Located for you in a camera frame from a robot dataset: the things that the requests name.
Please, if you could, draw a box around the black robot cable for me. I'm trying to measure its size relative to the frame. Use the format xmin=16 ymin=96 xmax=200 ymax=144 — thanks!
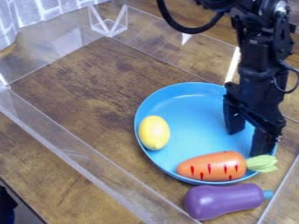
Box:
xmin=155 ymin=0 xmax=227 ymax=35

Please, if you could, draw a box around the purple toy eggplant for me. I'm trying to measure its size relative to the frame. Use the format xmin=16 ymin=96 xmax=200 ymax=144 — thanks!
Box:
xmin=184 ymin=183 xmax=274 ymax=221

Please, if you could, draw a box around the blue plastic plate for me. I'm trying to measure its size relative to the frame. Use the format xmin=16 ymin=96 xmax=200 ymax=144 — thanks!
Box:
xmin=134 ymin=81 xmax=278 ymax=186

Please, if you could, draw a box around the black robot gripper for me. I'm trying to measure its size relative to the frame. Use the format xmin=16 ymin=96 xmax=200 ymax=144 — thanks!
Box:
xmin=222 ymin=65 xmax=291 ymax=158

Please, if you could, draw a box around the yellow toy lemon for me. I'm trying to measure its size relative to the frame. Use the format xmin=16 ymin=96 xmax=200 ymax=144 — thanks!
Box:
xmin=138 ymin=115 xmax=171 ymax=151

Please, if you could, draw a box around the orange toy carrot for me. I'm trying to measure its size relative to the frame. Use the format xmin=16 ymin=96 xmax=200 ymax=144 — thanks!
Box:
xmin=176 ymin=150 xmax=279 ymax=182

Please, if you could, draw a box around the clear acrylic enclosure wall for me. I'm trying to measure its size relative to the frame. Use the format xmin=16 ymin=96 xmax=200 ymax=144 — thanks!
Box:
xmin=0 ymin=0 xmax=299 ymax=224

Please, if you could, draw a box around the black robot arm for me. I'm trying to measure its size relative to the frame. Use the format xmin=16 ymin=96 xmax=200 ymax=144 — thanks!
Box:
xmin=195 ymin=0 xmax=299 ymax=157

